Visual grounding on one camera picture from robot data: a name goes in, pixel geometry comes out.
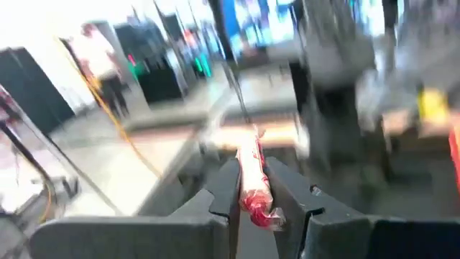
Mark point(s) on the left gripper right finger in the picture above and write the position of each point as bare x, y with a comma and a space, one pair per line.
291, 201

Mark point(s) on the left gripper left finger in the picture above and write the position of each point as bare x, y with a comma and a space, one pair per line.
223, 201

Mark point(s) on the Smarties candy roll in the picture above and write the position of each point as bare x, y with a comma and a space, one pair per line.
253, 180

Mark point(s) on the light wooden board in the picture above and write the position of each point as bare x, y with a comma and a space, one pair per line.
273, 135

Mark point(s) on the yellow tag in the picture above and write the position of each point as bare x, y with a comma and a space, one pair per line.
433, 106

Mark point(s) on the person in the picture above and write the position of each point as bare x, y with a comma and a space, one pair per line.
102, 61

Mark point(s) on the black partition panel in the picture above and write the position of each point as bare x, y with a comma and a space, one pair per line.
32, 90

